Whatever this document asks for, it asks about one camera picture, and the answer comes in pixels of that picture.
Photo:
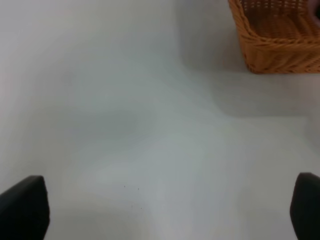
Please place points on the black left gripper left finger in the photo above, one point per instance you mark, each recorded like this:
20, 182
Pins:
25, 210

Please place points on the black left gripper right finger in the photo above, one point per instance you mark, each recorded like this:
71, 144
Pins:
305, 207

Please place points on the orange woven rectangular basket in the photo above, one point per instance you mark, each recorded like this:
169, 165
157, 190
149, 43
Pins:
277, 36

